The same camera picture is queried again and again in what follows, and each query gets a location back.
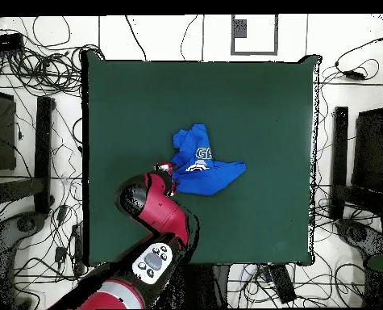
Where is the blue shirt with white print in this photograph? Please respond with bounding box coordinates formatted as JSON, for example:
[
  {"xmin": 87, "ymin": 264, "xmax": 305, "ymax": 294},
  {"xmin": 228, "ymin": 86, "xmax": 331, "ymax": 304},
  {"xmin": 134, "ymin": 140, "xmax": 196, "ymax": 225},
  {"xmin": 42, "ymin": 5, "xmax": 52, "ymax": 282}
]
[{"xmin": 169, "ymin": 123, "xmax": 248, "ymax": 197}]

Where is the dark flat box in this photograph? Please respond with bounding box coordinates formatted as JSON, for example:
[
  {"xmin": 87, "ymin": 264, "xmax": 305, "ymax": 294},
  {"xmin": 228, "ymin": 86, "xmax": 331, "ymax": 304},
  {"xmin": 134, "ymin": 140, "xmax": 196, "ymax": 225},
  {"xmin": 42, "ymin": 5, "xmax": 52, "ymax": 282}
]
[
  {"xmin": 352, "ymin": 107, "xmax": 383, "ymax": 195},
  {"xmin": 0, "ymin": 89, "xmax": 17, "ymax": 171}
]

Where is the dark green table cloth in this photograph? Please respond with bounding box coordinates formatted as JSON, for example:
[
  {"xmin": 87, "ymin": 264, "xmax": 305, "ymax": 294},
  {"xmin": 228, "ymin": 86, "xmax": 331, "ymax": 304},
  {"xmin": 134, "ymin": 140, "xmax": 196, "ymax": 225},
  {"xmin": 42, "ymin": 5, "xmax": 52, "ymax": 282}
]
[{"xmin": 80, "ymin": 49, "xmax": 323, "ymax": 268}]

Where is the black stand bar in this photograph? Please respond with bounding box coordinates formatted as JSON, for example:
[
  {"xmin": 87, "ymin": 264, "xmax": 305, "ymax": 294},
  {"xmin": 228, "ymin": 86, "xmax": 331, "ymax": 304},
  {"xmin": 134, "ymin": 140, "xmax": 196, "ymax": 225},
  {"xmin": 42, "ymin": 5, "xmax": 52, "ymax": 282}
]
[
  {"xmin": 33, "ymin": 95, "xmax": 56, "ymax": 215},
  {"xmin": 328, "ymin": 106, "xmax": 350, "ymax": 221}
]

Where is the black office chair base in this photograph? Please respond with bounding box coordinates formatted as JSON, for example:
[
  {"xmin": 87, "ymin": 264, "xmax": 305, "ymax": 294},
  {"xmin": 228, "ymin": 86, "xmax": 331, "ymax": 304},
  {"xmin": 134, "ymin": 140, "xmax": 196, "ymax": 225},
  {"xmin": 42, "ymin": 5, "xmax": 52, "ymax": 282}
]
[
  {"xmin": 335, "ymin": 218, "xmax": 383, "ymax": 261},
  {"xmin": 0, "ymin": 211, "xmax": 48, "ymax": 310}
]

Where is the black power strip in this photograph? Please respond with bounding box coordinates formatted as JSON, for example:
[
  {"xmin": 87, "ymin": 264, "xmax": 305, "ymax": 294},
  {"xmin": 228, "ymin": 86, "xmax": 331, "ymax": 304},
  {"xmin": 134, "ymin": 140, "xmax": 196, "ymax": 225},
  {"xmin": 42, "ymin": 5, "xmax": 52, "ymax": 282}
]
[{"xmin": 269, "ymin": 263, "xmax": 298, "ymax": 305}]

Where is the black device with ports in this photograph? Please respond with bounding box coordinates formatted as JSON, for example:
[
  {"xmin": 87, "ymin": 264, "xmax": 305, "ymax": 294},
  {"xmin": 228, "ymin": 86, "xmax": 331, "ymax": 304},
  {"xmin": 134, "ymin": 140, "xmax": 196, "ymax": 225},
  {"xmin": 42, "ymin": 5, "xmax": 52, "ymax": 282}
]
[{"xmin": 0, "ymin": 31, "xmax": 25, "ymax": 53}]

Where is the black power adaptor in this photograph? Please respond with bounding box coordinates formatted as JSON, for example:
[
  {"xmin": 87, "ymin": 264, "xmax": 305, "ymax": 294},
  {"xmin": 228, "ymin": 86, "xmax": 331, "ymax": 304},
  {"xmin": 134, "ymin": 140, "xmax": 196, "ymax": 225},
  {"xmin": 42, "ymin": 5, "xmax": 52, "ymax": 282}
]
[{"xmin": 341, "ymin": 69, "xmax": 367, "ymax": 81}]

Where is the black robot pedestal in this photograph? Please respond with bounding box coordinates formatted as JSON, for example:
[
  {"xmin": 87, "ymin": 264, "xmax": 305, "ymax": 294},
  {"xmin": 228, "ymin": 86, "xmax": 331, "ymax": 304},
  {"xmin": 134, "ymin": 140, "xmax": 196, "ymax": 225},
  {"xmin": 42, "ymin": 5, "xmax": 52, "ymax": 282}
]
[{"xmin": 171, "ymin": 262, "xmax": 231, "ymax": 309}]

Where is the black cable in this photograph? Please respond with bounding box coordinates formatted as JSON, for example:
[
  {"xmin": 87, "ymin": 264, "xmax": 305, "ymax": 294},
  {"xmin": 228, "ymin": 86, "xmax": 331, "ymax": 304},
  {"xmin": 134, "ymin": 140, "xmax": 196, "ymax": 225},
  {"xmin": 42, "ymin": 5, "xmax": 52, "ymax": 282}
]
[
  {"xmin": 180, "ymin": 15, "xmax": 199, "ymax": 61},
  {"xmin": 124, "ymin": 15, "xmax": 148, "ymax": 61}
]

